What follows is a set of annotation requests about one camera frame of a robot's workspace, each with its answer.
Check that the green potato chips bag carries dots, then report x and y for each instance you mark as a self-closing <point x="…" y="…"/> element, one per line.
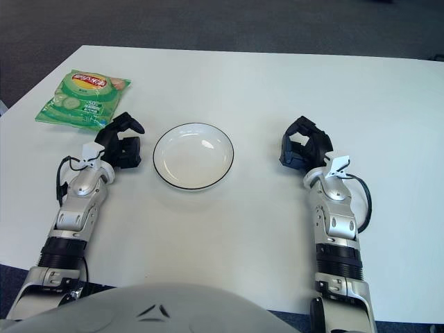
<point x="79" y="100"/>

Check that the white neighbouring table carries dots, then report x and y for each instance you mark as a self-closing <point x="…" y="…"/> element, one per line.
<point x="2" y="108"/>

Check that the white plate with black rim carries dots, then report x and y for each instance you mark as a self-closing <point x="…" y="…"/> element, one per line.
<point x="194" y="156"/>

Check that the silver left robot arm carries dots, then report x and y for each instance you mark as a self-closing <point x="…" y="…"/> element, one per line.
<point x="79" y="187"/>

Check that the grey robot torso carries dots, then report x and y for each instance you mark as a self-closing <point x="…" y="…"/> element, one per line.
<point x="156" y="312"/>

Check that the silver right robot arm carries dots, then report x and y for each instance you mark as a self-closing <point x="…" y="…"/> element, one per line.
<point x="333" y="215"/>

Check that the black floor stand leg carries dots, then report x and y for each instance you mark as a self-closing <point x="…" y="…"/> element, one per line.
<point x="438" y="57"/>

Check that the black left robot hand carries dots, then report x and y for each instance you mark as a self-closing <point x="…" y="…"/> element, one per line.
<point x="111" y="135"/>

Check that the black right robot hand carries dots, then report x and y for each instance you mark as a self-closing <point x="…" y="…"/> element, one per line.
<point x="317" y="145"/>

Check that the shiny metal bracket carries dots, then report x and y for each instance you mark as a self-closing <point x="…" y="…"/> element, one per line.
<point x="75" y="294"/>

